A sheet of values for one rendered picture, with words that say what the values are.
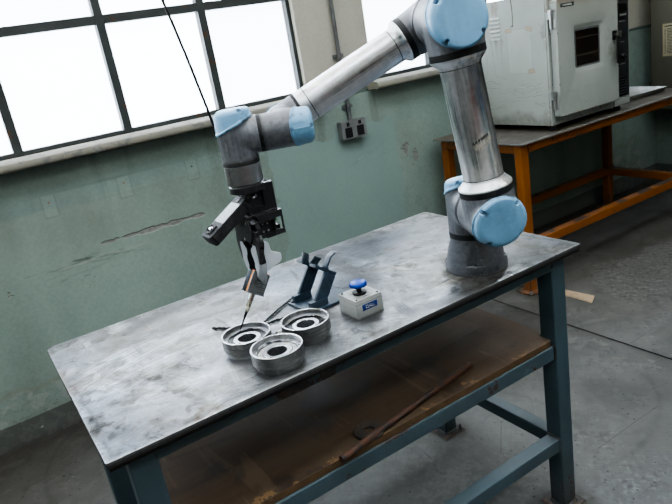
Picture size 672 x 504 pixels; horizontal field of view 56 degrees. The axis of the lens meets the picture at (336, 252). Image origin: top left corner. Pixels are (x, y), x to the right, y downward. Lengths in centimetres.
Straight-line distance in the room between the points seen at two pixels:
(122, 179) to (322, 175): 99
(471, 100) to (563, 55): 198
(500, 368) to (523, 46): 205
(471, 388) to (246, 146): 79
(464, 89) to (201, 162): 179
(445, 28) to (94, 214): 189
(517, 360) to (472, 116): 66
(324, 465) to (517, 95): 244
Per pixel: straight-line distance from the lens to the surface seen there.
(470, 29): 128
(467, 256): 152
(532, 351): 171
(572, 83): 333
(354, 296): 138
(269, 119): 126
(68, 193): 276
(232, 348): 129
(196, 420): 116
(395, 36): 141
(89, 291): 285
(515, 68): 339
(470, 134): 133
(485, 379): 161
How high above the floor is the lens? 138
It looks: 19 degrees down
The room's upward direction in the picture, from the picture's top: 10 degrees counter-clockwise
